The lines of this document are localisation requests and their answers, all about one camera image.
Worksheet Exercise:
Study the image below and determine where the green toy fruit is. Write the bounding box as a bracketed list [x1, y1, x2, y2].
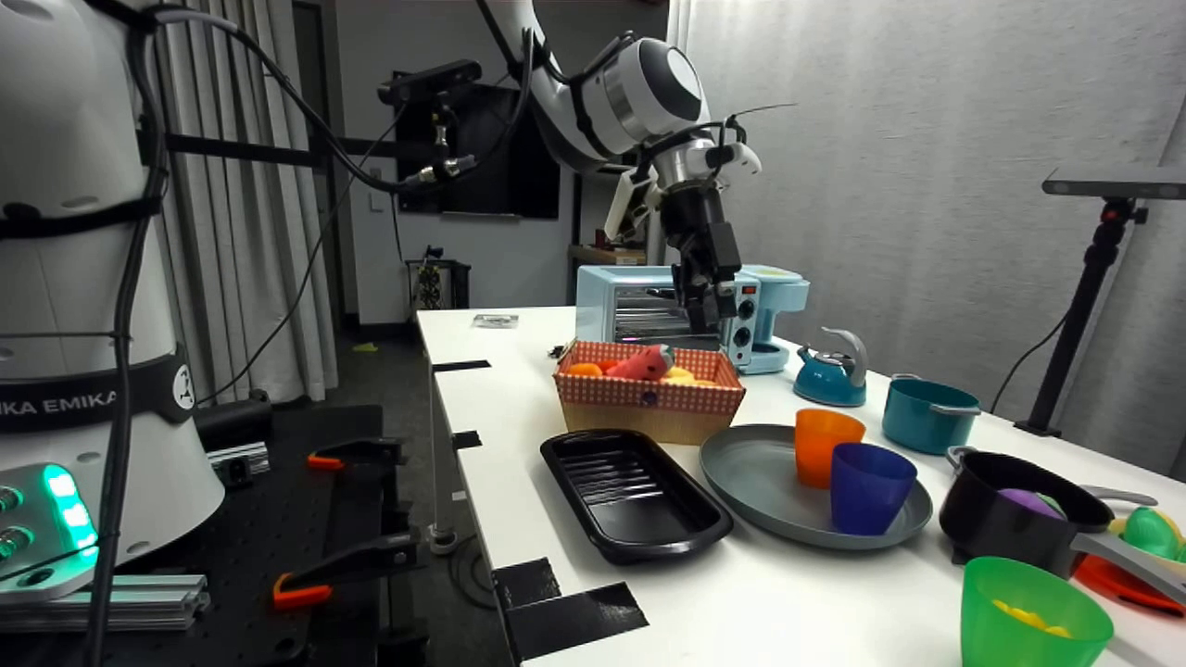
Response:
[1115, 504, 1186, 567]

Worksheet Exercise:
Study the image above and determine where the cable with metal connector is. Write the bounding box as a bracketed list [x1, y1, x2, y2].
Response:
[153, 2, 482, 195]

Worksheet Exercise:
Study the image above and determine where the green plastic cup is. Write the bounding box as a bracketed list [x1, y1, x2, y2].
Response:
[961, 553, 1119, 667]

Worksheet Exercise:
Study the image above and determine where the orange plastic cup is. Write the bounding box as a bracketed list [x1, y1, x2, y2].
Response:
[789, 405, 867, 494]

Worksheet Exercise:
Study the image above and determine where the light blue toy oven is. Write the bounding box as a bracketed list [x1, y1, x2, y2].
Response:
[572, 261, 814, 378]

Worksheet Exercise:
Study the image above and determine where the black toy pan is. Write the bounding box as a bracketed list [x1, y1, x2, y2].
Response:
[937, 447, 1186, 608]

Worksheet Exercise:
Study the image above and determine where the red toy plate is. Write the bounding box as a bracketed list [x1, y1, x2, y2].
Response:
[1072, 553, 1186, 622]

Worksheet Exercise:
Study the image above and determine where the black floor device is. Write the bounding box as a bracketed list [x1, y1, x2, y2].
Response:
[404, 246, 473, 311]

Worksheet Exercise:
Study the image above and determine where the black rectangular tray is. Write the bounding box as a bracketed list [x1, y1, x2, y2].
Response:
[537, 426, 737, 569]

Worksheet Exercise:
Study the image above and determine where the large black tape patch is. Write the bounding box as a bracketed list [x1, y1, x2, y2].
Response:
[493, 557, 652, 663]

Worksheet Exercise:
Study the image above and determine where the teal toy pot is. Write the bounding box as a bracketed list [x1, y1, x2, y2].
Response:
[877, 373, 984, 461]

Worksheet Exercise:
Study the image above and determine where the black wall monitor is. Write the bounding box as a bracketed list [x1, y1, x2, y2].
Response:
[393, 83, 568, 223]

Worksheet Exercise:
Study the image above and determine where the red checkered basket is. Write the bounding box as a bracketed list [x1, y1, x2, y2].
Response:
[550, 341, 747, 447]

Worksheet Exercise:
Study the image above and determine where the orange-handled black clamp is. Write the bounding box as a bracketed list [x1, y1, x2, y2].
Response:
[272, 529, 420, 614]
[302, 436, 404, 478]

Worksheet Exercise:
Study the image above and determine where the white backdrop curtain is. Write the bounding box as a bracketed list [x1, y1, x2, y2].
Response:
[647, 0, 1186, 478]

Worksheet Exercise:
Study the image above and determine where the aluminium profile rail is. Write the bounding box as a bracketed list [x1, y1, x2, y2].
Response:
[0, 569, 215, 641]

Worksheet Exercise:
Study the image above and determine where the yellow toy piece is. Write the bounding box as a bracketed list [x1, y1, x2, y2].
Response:
[991, 595, 1076, 643]

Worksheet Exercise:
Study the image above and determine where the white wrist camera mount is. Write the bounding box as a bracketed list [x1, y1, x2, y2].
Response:
[598, 162, 656, 249]

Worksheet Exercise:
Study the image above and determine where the black horizontal bar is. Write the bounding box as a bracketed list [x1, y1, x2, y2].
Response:
[159, 131, 399, 169]

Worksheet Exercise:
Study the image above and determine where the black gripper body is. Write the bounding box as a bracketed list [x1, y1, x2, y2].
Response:
[656, 183, 747, 284]

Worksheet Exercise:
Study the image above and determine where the purple toy vegetable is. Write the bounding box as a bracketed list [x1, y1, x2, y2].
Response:
[992, 485, 1068, 526]

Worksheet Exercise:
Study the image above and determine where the thin black tripod cable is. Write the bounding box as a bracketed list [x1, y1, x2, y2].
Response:
[984, 311, 1072, 420]

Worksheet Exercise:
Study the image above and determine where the grey round plate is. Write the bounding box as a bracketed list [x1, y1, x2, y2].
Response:
[697, 421, 935, 557]

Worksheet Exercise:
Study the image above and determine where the grey pleated curtain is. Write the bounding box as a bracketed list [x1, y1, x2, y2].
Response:
[144, 0, 346, 406]

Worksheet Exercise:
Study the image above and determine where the blue plastic cup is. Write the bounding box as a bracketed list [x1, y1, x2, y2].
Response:
[828, 440, 918, 537]

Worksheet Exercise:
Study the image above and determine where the black tripod stand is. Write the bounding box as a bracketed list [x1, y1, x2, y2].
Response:
[1019, 169, 1186, 436]

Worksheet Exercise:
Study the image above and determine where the toy watermelon slice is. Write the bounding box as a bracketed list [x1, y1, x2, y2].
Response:
[608, 345, 676, 384]

